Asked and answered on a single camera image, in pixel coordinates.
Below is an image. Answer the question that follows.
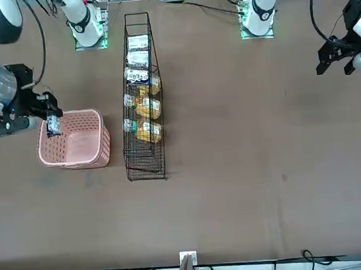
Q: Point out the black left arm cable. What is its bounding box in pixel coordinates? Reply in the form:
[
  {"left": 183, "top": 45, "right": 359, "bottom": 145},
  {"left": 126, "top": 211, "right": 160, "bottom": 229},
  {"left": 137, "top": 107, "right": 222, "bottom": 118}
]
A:
[{"left": 309, "top": 0, "right": 332, "bottom": 45}]

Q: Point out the black cable on table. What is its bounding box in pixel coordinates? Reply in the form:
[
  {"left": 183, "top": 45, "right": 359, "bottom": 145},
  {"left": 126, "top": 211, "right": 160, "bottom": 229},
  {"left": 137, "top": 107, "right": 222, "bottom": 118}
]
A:
[{"left": 183, "top": 0, "right": 243, "bottom": 18}]

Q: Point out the white printed snack packet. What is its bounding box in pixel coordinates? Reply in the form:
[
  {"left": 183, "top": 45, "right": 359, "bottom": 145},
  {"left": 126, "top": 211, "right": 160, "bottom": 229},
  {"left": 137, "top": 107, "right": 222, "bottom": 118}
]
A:
[
  {"left": 127, "top": 34, "right": 149, "bottom": 51},
  {"left": 126, "top": 49, "right": 151, "bottom": 68}
]

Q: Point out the blue white snack packet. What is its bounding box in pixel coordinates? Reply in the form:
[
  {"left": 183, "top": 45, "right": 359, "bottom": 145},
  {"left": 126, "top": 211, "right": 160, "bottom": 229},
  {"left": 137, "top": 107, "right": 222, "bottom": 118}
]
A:
[{"left": 45, "top": 113, "right": 64, "bottom": 138}]

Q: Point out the pink plastic basket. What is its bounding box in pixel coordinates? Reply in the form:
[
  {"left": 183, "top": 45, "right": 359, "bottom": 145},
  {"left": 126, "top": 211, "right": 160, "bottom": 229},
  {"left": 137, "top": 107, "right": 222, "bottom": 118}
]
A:
[{"left": 33, "top": 106, "right": 113, "bottom": 172}]

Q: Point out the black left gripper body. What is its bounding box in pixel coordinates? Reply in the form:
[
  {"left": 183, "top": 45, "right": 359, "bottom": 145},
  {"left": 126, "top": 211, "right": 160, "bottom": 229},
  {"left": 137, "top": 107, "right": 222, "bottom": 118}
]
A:
[{"left": 324, "top": 0, "right": 361, "bottom": 59}]

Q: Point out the white packet dark print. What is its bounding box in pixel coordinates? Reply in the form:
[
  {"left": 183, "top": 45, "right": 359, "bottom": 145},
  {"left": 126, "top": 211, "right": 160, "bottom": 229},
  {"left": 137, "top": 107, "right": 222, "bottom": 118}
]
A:
[{"left": 124, "top": 65, "right": 151, "bottom": 86}]

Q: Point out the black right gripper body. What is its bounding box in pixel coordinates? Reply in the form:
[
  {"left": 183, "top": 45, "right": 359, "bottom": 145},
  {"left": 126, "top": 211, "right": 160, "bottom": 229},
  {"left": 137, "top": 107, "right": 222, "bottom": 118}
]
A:
[{"left": 5, "top": 61, "right": 45, "bottom": 121}]

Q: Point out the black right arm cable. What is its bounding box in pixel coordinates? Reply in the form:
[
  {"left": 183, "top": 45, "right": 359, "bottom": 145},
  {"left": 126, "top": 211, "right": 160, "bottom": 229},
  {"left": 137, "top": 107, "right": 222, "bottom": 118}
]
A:
[{"left": 13, "top": 0, "right": 50, "bottom": 93}]

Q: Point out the white bracket plate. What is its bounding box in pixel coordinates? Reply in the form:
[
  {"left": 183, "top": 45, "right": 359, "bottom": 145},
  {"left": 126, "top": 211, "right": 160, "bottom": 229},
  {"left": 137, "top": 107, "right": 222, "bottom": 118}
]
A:
[{"left": 179, "top": 250, "right": 198, "bottom": 266}]

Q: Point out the black wire shelf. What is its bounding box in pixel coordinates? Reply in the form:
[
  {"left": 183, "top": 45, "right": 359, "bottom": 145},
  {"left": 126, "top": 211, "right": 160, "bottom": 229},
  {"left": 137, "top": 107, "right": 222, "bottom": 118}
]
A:
[{"left": 112, "top": 11, "right": 172, "bottom": 183}]

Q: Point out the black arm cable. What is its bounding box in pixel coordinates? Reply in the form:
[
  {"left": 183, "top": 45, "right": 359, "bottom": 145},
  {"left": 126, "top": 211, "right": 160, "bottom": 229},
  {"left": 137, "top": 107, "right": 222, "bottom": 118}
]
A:
[
  {"left": 13, "top": 0, "right": 50, "bottom": 93},
  {"left": 309, "top": 0, "right": 332, "bottom": 45}
]

